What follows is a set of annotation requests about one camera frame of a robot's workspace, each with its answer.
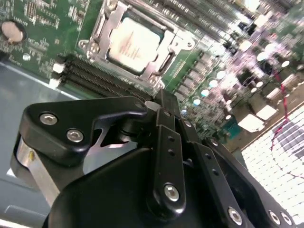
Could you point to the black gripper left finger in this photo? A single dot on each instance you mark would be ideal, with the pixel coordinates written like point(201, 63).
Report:
point(99, 111)

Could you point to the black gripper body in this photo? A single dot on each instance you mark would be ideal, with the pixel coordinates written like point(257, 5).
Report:
point(107, 202)

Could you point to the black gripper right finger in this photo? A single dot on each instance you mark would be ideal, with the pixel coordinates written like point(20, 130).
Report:
point(213, 171)

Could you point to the silver CPU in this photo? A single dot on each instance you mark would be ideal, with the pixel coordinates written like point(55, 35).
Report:
point(133, 42)

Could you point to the metal socket cover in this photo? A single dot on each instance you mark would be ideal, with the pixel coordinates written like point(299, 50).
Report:
point(107, 33)

